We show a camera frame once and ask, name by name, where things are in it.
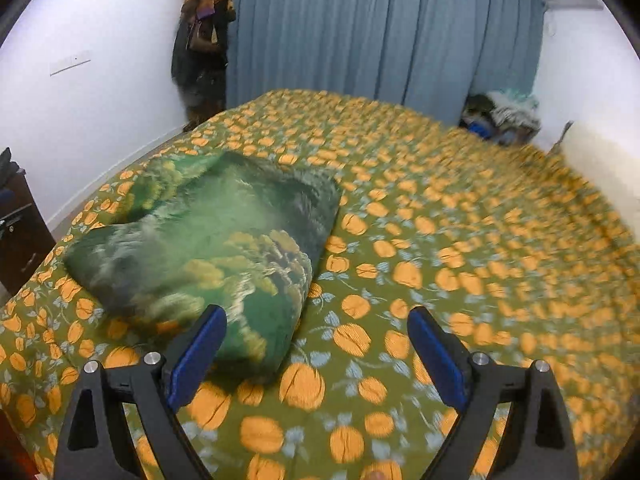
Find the green patterned pillow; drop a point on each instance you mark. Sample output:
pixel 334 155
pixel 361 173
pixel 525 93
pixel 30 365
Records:
pixel 210 240

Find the olive orange floral bed sheet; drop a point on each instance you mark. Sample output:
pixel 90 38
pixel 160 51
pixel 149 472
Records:
pixel 450 220

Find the pile of clothes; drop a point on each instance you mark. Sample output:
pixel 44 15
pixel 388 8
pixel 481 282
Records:
pixel 502 112

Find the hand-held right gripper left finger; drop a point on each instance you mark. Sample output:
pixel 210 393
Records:
pixel 197 360

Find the dark hanging clothes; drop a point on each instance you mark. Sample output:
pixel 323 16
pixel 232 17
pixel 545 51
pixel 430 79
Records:
pixel 200 55

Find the white pillow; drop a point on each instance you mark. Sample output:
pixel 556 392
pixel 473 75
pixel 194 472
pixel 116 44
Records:
pixel 602 170

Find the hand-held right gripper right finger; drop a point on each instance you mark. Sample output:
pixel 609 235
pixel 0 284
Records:
pixel 436 360

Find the blue curtain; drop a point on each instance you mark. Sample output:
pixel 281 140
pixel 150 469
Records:
pixel 375 30

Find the dark wooden cabinet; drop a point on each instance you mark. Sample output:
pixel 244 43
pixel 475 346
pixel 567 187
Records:
pixel 22 230

